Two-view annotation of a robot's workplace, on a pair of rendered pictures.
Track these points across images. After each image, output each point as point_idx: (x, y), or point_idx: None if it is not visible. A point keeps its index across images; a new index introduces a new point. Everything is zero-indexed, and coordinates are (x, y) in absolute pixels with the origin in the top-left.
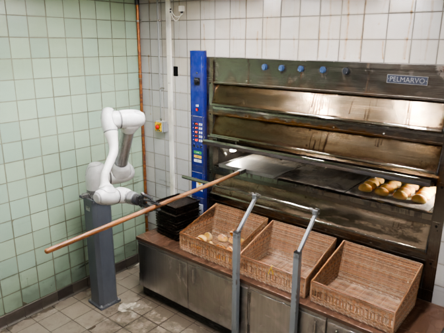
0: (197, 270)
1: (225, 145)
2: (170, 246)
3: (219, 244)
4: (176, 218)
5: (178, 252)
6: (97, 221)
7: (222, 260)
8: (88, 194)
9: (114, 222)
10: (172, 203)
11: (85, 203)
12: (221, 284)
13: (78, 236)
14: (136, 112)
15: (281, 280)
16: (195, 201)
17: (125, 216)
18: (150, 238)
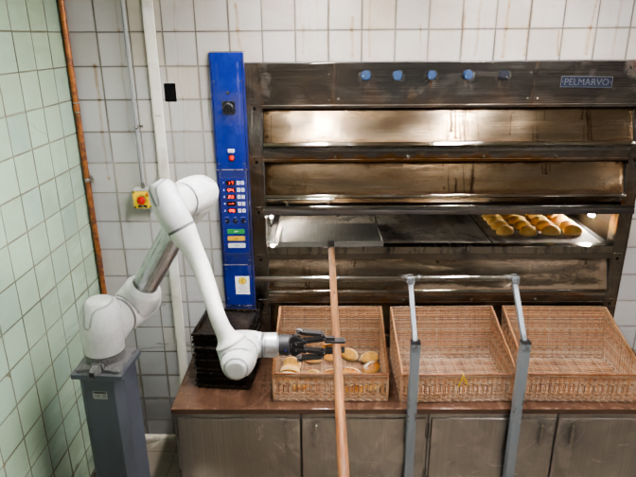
0: (323, 423)
1: (313, 209)
2: (252, 401)
3: (330, 368)
4: None
5: (278, 408)
6: (127, 413)
7: (367, 393)
8: (101, 366)
9: (344, 404)
10: None
11: (91, 387)
12: (374, 429)
13: (344, 462)
14: (208, 180)
15: (479, 388)
16: (256, 314)
17: (338, 383)
18: (201, 401)
